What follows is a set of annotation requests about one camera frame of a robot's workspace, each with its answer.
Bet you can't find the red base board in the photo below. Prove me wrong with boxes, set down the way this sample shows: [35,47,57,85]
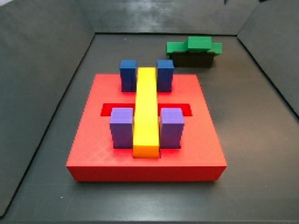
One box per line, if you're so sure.
[67,74,228,182]

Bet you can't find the left blue block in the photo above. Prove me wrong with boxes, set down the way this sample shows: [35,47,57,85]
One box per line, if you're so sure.
[119,59,137,92]

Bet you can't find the purple block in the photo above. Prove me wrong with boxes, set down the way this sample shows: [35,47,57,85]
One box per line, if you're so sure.
[110,108,134,149]
[161,108,185,149]

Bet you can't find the right purple block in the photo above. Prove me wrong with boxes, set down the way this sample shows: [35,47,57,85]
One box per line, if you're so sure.
[161,108,185,149]

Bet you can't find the blue block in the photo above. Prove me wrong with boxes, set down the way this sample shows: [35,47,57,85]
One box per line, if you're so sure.
[119,59,137,92]
[157,59,174,92]

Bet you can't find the right blue block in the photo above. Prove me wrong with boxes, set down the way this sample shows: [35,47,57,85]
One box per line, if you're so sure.
[157,59,174,92]

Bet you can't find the black fixture bracket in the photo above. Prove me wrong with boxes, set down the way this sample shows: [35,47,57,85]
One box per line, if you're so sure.
[170,52,216,68]

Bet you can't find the left purple block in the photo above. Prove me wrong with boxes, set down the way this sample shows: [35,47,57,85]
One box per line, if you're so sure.
[110,108,134,149]

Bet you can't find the yellow long bar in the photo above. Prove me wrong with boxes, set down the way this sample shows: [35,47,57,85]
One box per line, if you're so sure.
[134,67,161,158]

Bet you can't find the green bridge-shaped block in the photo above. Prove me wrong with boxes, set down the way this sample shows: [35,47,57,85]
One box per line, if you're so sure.
[166,37,224,56]

